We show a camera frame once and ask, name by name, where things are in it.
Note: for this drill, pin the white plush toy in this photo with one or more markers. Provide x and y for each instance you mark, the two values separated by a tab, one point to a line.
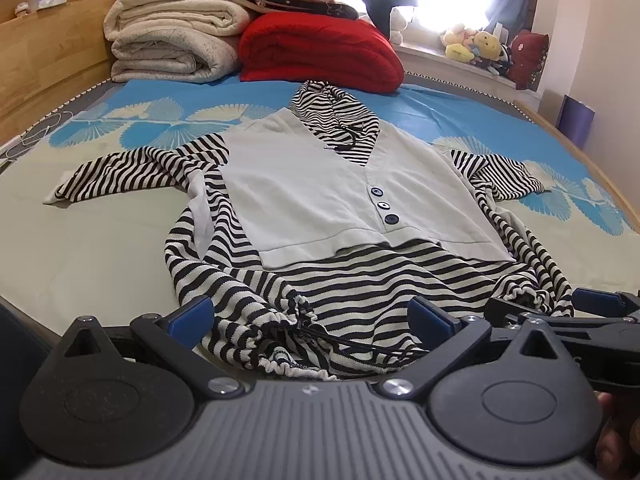
398	25

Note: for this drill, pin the person's right hand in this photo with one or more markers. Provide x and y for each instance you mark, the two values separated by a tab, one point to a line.
617	435

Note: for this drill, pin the wooden bed frame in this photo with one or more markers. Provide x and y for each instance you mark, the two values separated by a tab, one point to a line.
575	155

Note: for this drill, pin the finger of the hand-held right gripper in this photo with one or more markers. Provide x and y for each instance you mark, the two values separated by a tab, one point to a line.
600	301
530	312

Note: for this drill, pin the purple bin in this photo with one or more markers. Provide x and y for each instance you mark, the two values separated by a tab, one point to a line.
575	122

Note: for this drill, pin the wooden headboard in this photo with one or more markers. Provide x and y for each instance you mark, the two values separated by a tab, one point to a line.
45	55

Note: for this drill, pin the fan print bed mat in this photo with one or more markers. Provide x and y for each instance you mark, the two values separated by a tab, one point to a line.
100	240

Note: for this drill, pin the pale yellow plush toy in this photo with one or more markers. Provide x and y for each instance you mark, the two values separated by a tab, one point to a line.
457	51

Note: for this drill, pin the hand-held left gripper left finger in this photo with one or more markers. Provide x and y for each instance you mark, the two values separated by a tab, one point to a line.
192	312

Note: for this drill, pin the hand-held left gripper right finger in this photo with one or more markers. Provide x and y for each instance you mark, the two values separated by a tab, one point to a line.
425	312

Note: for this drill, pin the striped hooded shirt grey vest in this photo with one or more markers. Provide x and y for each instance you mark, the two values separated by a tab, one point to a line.
300	185

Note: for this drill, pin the red folded blanket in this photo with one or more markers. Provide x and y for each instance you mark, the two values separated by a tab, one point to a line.
320	50

